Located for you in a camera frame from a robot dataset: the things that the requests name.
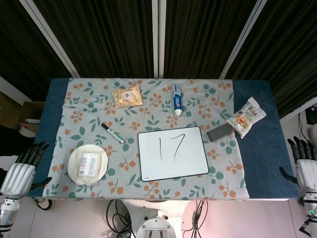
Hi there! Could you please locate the white whiteboard with black rim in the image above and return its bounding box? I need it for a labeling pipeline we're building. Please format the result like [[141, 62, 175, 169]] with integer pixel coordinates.
[[137, 126, 210, 182]]

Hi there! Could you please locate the white round plate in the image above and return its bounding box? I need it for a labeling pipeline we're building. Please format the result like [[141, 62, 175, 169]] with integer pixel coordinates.
[[67, 143, 109, 186]]

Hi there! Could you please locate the open cardboard box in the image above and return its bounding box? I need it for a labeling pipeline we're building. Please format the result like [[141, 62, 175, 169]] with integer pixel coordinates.
[[16, 101, 45, 132]]

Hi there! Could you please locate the white metal frame post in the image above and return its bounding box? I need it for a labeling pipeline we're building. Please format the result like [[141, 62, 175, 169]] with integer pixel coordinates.
[[219, 0, 267, 80], [152, 0, 166, 79], [19, 0, 80, 78]]

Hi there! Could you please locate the closed brown cardboard box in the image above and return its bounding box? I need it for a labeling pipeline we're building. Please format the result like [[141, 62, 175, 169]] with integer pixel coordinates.
[[0, 91, 22, 127]]

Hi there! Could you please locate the black cable bundle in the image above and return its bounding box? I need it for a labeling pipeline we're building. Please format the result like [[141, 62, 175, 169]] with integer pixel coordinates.
[[182, 199, 212, 238], [106, 199, 136, 238]]

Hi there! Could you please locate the grey board eraser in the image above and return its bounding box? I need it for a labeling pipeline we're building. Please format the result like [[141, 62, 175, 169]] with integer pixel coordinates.
[[207, 124, 231, 142]]

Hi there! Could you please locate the white green snack bag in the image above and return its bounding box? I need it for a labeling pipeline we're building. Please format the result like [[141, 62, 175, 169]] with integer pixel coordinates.
[[224, 96, 267, 139]]

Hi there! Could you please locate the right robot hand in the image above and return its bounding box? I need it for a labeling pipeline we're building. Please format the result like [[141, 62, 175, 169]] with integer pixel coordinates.
[[279, 135, 317, 199]]

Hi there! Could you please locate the green whiteboard marker pen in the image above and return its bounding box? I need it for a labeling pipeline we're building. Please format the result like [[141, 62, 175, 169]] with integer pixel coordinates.
[[101, 122, 125, 144]]

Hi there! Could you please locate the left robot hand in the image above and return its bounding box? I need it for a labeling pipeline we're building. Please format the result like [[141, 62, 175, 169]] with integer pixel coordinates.
[[0, 141, 53, 199]]

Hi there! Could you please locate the clear bag of yellow chips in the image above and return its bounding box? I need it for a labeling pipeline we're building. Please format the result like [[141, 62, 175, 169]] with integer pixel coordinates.
[[111, 84, 144, 109]]

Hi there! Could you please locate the small black monitor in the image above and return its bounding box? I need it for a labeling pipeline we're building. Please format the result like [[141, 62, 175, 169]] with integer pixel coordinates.
[[305, 106, 317, 125]]

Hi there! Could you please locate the floral tablecloth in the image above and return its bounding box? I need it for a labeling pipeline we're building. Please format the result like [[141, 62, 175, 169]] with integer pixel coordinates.
[[42, 78, 250, 201]]

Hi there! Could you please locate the blue table cover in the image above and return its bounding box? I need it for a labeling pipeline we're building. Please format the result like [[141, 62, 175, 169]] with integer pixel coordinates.
[[27, 78, 299, 202]]

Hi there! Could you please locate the blue white toothpaste tube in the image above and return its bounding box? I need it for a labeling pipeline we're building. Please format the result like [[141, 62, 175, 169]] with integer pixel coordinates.
[[171, 83, 184, 117]]

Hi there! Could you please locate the white black sneaker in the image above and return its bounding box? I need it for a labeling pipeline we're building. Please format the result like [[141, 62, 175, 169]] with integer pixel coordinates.
[[32, 197, 53, 211]]

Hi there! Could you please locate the white wrapped packet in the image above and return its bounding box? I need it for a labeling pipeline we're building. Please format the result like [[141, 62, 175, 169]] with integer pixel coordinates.
[[78, 151, 103, 177]]

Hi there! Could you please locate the black curtain panel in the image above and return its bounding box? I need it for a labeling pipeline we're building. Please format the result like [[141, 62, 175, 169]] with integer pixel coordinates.
[[163, 0, 259, 79], [0, 0, 73, 100], [224, 0, 317, 119], [33, 0, 156, 78]]

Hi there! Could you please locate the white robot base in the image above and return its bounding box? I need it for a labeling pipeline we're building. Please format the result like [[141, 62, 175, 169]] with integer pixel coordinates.
[[122, 198, 199, 238]]

